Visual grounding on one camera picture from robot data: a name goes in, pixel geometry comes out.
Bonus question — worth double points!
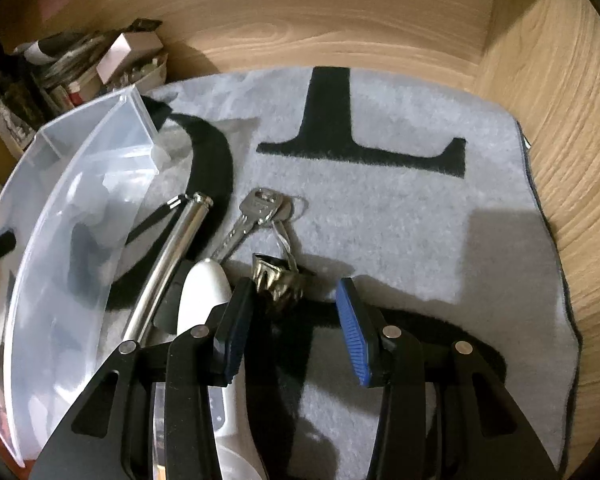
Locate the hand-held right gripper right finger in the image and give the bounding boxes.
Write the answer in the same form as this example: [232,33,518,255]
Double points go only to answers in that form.
[335,277,563,480]

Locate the white bowl of beads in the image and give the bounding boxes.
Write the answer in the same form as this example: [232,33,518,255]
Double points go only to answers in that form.
[112,52,170,92]

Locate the grey mat with black letters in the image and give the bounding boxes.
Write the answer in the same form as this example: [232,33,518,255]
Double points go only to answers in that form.
[100,66,581,480]

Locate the clear plastic storage bin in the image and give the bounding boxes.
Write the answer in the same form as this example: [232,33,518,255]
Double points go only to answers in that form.
[0,85,173,466]

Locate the stack of books and papers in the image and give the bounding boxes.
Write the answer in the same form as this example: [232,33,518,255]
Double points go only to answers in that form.
[12,19,163,111]

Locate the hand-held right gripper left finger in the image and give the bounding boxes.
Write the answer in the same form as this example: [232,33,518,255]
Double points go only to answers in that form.
[30,276,276,480]

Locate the white handheld massager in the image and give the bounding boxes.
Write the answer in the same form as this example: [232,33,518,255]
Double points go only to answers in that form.
[152,258,271,480]

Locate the silver keys with keychain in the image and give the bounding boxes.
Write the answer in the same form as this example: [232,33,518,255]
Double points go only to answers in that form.
[211,187,313,318]

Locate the white card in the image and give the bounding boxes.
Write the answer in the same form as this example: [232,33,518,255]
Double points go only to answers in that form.
[96,32,137,84]

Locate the silver metal tube with strap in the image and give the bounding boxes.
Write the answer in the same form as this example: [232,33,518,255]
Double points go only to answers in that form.
[122,191,215,346]

